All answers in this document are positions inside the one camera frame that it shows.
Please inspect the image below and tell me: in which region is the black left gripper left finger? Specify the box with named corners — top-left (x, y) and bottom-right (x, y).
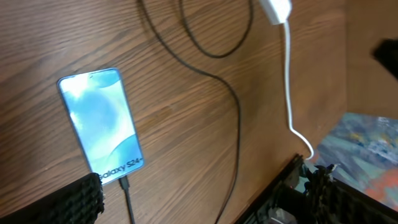
top-left (1, 173), bottom-right (104, 224)

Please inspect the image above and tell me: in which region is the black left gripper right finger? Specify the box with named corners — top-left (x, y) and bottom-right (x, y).
top-left (304, 164), bottom-right (397, 224)

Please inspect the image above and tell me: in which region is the black USB charging cable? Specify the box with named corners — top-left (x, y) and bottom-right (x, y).
top-left (118, 0), bottom-right (255, 224)

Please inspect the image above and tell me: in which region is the blue Galaxy S24+ smartphone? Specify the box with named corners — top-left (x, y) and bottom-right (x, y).
top-left (57, 68), bottom-right (144, 185)

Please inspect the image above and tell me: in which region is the brown cardboard backdrop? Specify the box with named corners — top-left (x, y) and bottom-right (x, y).
top-left (346, 0), bottom-right (397, 119)

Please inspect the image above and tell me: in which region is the white power strip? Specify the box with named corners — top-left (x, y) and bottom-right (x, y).
top-left (259, 0), bottom-right (292, 25)

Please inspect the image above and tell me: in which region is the white power strip cord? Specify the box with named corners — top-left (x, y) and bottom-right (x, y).
top-left (282, 20), bottom-right (315, 161)

